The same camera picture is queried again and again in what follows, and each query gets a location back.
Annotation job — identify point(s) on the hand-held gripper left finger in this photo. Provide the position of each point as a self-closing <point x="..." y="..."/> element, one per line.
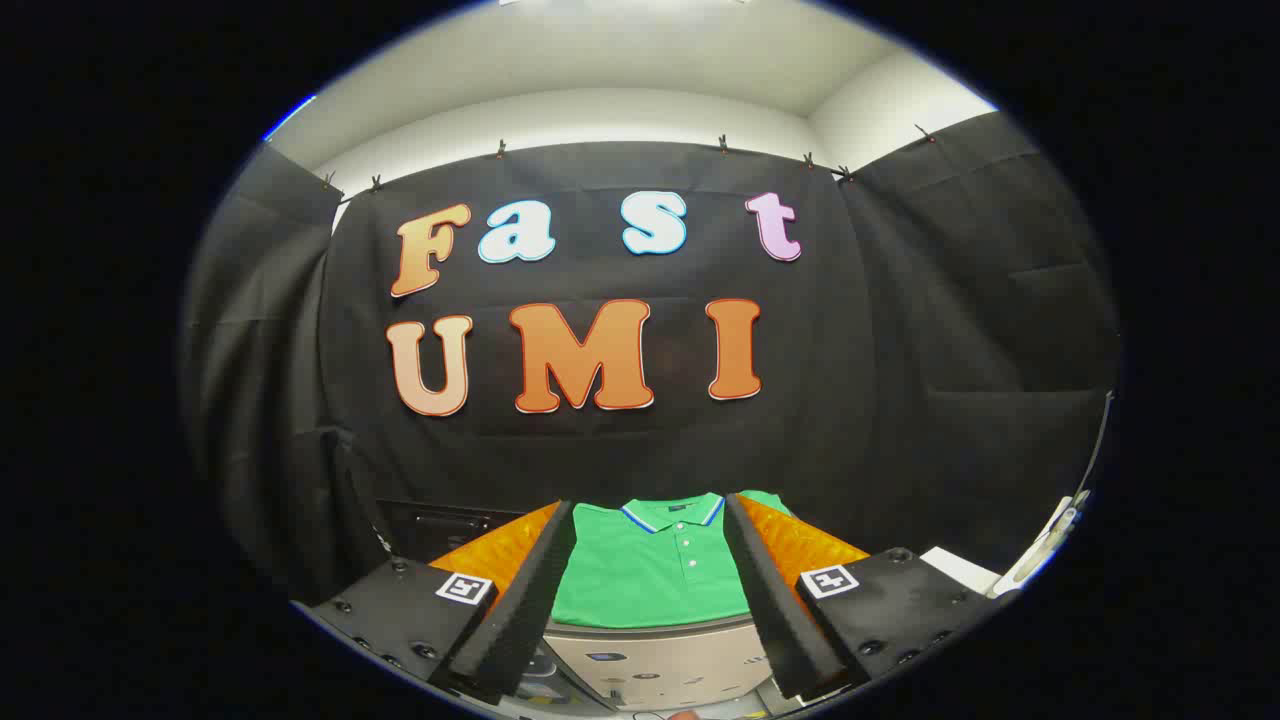
<point x="530" y="600"/>

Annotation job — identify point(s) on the black backdrop cloth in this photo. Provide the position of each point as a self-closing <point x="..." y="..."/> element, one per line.
<point x="600" y="450"/>

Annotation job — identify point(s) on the white paper sheet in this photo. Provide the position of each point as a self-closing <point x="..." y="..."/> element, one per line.
<point x="960" y="570"/>

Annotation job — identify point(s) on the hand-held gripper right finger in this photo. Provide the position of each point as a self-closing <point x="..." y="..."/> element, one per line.
<point x="770" y="600"/>

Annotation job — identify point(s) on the green polo shirt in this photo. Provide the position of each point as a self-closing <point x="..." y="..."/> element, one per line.
<point x="650" y="570"/>

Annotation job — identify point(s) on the white printed card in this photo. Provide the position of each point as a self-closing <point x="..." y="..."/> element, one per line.
<point x="1040" y="548"/>

